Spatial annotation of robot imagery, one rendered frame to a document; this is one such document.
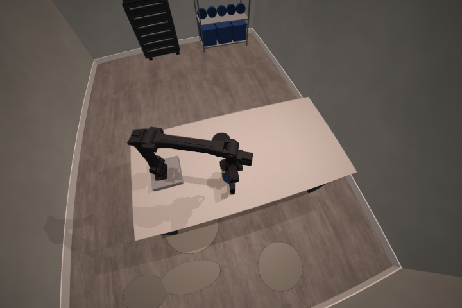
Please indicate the black round disk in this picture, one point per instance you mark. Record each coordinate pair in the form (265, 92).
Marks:
(221, 136)

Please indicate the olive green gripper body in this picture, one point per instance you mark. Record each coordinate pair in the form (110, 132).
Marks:
(222, 165)

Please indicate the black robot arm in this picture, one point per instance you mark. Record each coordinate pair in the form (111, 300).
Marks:
(147, 141)

